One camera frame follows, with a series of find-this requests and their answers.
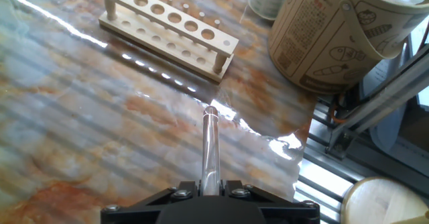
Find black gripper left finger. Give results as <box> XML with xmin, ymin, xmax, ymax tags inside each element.
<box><xmin>100</xmin><ymin>180</ymin><xmax>201</xmax><ymax>224</ymax></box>

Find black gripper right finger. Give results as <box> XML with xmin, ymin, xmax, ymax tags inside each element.
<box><xmin>223</xmin><ymin>179</ymin><xmax>321</xmax><ymax>224</ymax></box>

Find clear glass test tube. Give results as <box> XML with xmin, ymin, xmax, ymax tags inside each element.
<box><xmin>200</xmin><ymin>105</ymin><xmax>222</xmax><ymax>197</ymax></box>

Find wooden test tube rack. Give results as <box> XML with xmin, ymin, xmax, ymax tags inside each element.
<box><xmin>93</xmin><ymin>0</ymin><xmax>240</xmax><ymax>83</ymax></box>

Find wooden mug tree stand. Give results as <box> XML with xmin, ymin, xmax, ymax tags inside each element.
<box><xmin>340</xmin><ymin>176</ymin><xmax>429</xmax><ymax>224</ymax></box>

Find orange marble pattern mat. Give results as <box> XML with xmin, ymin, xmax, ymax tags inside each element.
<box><xmin>0</xmin><ymin>0</ymin><xmax>318</xmax><ymax>203</ymax></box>

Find pale grey blue container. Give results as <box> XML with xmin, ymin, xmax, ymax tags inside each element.
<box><xmin>363</xmin><ymin>59</ymin><xmax>408</xmax><ymax>153</ymax></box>

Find printed beige paper bucket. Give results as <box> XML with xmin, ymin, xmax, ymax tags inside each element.
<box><xmin>267</xmin><ymin>0</ymin><xmax>429</xmax><ymax>95</ymax></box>

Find white paper sheets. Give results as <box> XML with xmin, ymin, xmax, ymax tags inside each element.
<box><xmin>408</xmin><ymin>25</ymin><xmax>429</xmax><ymax>107</ymax></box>

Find grey tape roll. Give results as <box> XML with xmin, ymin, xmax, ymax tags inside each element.
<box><xmin>247</xmin><ymin>0</ymin><xmax>294</xmax><ymax>21</ymax></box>

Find orange wire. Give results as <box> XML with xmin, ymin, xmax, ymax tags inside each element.
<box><xmin>330</xmin><ymin>101</ymin><xmax>349</xmax><ymax>125</ymax></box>

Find grey metal frame bar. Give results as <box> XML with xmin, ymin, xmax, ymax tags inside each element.
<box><xmin>326</xmin><ymin>44</ymin><xmax>429</xmax><ymax>160</ymax></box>

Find thin dark hanging cable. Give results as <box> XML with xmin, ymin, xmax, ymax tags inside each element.
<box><xmin>421</xmin><ymin>22</ymin><xmax>429</xmax><ymax>52</ymax></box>

